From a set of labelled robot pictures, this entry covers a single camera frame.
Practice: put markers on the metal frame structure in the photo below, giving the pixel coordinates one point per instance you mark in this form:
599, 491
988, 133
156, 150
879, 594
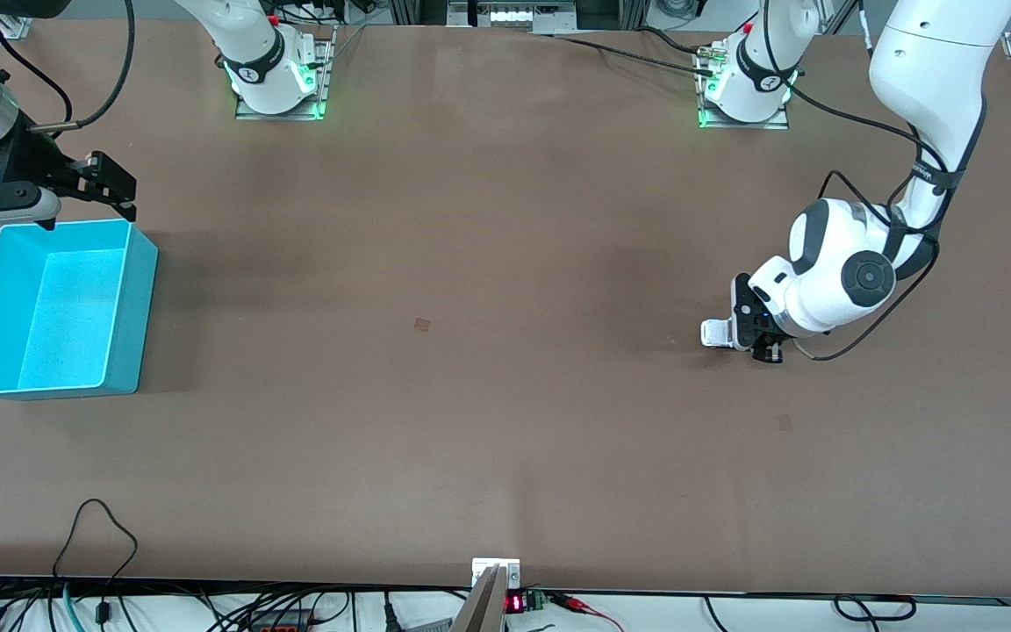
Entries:
523, 16

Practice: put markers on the teal plastic bin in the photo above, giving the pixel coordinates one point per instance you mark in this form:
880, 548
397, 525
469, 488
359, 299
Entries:
58, 316

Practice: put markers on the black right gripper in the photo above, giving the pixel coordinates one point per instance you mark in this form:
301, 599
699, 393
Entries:
32, 159

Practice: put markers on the white jeep toy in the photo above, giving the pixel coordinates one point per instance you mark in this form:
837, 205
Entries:
716, 333

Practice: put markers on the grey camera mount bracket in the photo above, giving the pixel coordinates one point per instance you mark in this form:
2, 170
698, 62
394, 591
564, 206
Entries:
483, 606

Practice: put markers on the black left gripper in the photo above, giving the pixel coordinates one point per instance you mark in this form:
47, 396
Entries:
761, 324

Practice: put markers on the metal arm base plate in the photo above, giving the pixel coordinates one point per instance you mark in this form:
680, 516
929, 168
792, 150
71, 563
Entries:
247, 112
760, 125

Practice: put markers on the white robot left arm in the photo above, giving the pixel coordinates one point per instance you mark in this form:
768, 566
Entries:
927, 70

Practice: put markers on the red digit display module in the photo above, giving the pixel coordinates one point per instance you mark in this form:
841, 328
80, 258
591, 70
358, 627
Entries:
514, 603

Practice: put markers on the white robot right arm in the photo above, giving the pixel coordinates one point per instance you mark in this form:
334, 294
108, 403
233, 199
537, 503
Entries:
264, 53

